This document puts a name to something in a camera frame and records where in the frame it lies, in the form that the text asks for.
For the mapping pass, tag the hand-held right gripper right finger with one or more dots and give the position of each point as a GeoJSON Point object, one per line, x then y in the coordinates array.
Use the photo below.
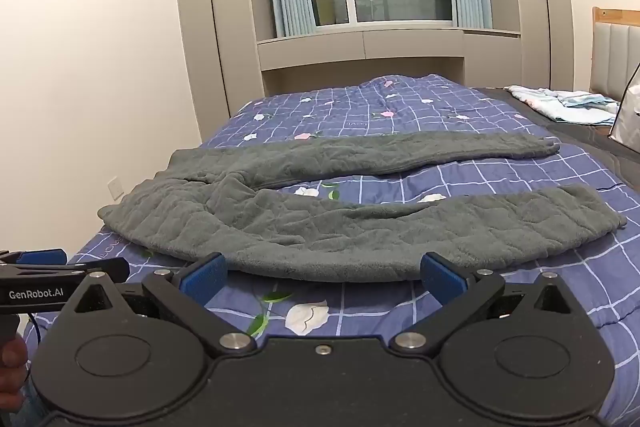
{"type": "Point", "coordinates": [442, 278]}

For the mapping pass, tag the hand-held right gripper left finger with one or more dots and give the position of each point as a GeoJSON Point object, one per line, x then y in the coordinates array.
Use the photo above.
{"type": "Point", "coordinates": [204, 281]}

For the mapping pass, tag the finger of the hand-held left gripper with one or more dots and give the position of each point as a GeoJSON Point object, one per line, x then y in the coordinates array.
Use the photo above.
{"type": "Point", "coordinates": [42, 256]}
{"type": "Point", "coordinates": [102, 267]}

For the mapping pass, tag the grey fleece blanket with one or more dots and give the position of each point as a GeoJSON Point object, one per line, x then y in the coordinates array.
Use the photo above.
{"type": "Point", "coordinates": [300, 217]}

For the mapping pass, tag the person's left hand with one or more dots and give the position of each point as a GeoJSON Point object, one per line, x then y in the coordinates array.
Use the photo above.
{"type": "Point", "coordinates": [11, 359]}

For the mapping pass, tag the bed with purple floral sheet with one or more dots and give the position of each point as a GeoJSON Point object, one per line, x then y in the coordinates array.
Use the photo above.
{"type": "Point", "coordinates": [400, 187]}

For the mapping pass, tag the folded light patterned cloth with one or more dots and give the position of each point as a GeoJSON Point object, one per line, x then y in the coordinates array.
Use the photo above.
{"type": "Point", "coordinates": [560, 103]}

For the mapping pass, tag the beige window cabinet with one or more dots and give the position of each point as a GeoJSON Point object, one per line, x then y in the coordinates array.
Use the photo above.
{"type": "Point", "coordinates": [360, 52]}

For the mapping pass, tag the clear plastic bag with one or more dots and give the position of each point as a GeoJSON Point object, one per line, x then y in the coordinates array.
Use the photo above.
{"type": "Point", "coordinates": [627, 112]}

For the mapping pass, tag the padded wooden headboard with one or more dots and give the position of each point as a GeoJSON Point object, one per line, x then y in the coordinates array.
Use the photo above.
{"type": "Point", "coordinates": [612, 52]}

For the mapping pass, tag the white wall socket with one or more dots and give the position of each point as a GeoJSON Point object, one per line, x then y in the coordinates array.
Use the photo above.
{"type": "Point", "coordinates": [116, 188]}

